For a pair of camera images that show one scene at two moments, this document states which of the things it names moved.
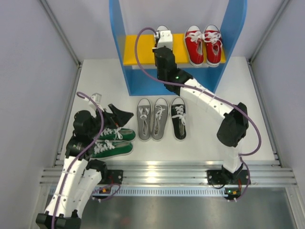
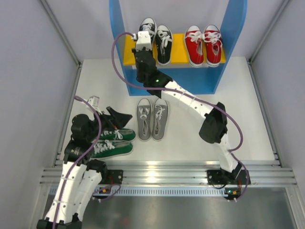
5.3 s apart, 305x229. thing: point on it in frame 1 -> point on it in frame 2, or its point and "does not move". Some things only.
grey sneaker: [160, 112] does not move
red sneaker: [213, 39] does not move
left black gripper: [110, 117] does not move
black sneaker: [178, 116] -> [148, 25]
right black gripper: [161, 50] -> [143, 53]
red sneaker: [194, 46] does not move
